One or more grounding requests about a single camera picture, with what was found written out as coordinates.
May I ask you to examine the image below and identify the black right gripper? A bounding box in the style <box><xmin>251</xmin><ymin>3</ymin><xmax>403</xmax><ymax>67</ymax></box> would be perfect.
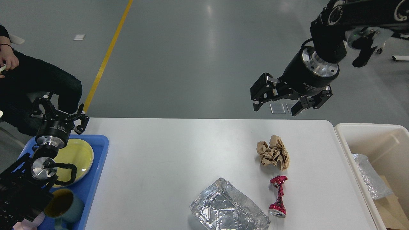
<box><xmin>250</xmin><ymin>46</ymin><xmax>340</xmax><ymax>116</ymax></box>

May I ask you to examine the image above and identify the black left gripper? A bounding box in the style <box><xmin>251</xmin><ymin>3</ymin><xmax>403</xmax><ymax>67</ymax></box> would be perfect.
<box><xmin>29</xmin><ymin>94</ymin><xmax>90</xmax><ymax>149</ymax></box>

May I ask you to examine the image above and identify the yellow plastic plate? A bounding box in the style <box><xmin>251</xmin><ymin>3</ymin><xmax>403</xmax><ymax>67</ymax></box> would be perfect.
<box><xmin>54</xmin><ymin>139</ymin><xmax>94</xmax><ymax>183</ymax></box>

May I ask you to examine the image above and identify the brown paper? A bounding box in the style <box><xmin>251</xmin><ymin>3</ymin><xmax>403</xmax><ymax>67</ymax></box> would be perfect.
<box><xmin>256</xmin><ymin>134</ymin><xmax>290</xmax><ymax>171</ymax></box>

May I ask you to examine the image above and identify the crushed red can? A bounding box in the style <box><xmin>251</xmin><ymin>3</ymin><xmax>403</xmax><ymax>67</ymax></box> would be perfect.
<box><xmin>268</xmin><ymin>175</ymin><xmax>288</xmax><ymax>218</ymax></box>

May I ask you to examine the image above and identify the pink mug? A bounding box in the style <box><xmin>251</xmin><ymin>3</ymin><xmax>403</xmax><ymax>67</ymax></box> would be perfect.
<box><xmin>13</xmin><ymin>212</ymin><xmax>45</xmax><ymax>230</ymax></box>

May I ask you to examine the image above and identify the foil tray front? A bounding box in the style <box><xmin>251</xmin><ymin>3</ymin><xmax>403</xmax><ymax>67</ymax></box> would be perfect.
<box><xmin>189</xmin><ymin>178</ymin><xmax>270</xmax><ymax>230</ymax></box>

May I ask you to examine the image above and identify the foil sheet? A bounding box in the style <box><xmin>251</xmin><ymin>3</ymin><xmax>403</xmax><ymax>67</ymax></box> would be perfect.
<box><xmin>352</xmin><ymin>153</ymin><xmax>393</xmax><ymax>200</ymax></box>

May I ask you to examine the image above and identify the brown paper bag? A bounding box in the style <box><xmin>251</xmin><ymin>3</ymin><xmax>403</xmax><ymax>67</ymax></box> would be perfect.
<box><xmin>373</xmin><ymin>175</ymin><xmax>408</xmax><ymax>230</ymax></box>

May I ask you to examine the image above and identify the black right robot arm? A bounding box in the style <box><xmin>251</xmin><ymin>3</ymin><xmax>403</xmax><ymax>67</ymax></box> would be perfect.
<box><xmin>250</xmin><ymin>0</ymin><xmax>408</xmax><ymax>116</ymax></box>

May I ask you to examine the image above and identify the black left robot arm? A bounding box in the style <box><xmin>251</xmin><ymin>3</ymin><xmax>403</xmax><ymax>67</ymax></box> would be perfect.
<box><xmin>0</xmin><ymin>93</ymin><xmax>89</xmax><ymax>230</ymax></box>

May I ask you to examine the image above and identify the person's left hand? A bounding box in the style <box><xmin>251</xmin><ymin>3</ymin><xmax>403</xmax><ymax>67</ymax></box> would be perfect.
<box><xmin>0</xmin><ymin>44</ymin><xmax>19</xmax><ymax>78</ymax></box>

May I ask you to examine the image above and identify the floor socket plate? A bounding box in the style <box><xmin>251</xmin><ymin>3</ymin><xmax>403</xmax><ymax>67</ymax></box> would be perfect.
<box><xmin>270</xmin><ymin>103</ymin><xmax>286</xmax><ymax>114</ymax></box>
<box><xmin>285</xmin><ymin>103</ymin><xmax>296</xmax><ymax>114</ymax></box>

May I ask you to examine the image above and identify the person in black clothes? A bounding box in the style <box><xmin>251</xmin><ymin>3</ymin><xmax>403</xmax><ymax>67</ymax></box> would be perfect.
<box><xmin>0</xmin><ymin>26</ymin><xmax>83</xmax><ymax>136</ymax></box>

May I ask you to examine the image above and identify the blue plastic tray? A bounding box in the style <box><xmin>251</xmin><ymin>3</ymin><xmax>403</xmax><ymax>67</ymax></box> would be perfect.
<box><xmin>18</xmin><ymin>135</ymin><xmax>109</xmax><ymax>230</ymax></box>

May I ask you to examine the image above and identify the teal mug yellow inside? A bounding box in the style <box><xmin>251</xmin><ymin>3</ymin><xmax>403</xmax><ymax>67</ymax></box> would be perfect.
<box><xmin>43</xmin><ymin>188</ymin><xmax>85</xmax><ymax>230</ymax></box>

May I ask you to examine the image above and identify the yellow floor tape line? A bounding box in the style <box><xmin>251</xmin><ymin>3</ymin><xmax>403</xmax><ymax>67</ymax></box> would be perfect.
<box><xmin>83</xmin><ymin>0</ymin><xmax>133</xmax><ymax>112</ymax></box>

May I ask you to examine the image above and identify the white office chair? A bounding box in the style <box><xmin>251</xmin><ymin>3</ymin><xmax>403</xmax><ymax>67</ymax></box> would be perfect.
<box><xmin>377</xmin><ymin>32</ymin><xmax>390</xmax><ymax>54</ymax></box>

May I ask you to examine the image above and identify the beige plastic bin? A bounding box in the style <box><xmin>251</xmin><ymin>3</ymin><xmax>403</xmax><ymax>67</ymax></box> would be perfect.
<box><xmin>335</xmin><ymin>123</ymin><xmax>409</xmax><ymax>230</ymax></box>

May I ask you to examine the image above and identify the white chair leg right edge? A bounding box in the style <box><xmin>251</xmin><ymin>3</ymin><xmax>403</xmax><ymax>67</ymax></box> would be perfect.
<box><xmin>392</xmin><ymin>55</ymin><xmax>409</xmax><ymax>62</ymax></box>

